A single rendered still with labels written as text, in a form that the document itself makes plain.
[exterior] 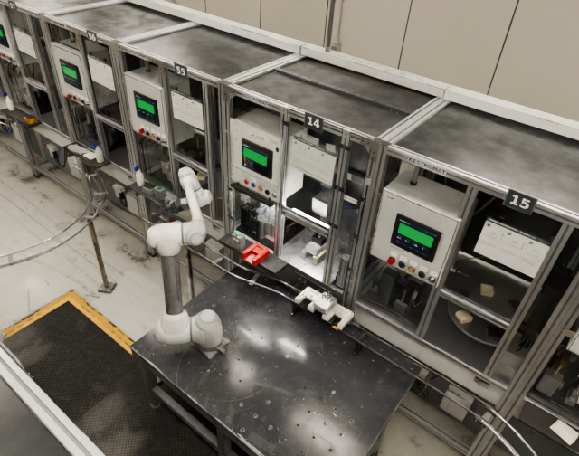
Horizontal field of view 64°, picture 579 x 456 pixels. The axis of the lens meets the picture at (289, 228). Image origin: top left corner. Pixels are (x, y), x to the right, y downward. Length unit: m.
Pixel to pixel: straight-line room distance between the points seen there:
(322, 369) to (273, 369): 0.30
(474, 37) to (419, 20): 0.68
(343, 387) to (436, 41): 4.35
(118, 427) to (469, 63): 5.05
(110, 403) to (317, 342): 1.57
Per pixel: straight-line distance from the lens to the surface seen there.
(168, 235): 2.64
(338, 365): 3.01
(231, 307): 3.27
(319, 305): 2.97
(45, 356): 4.16
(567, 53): 5.74
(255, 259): 3.19
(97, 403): 3.79
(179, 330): 2.88
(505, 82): 5.94
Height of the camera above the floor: 3.11
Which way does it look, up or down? 38 degrees down
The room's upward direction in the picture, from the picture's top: 4 degrees clockwise
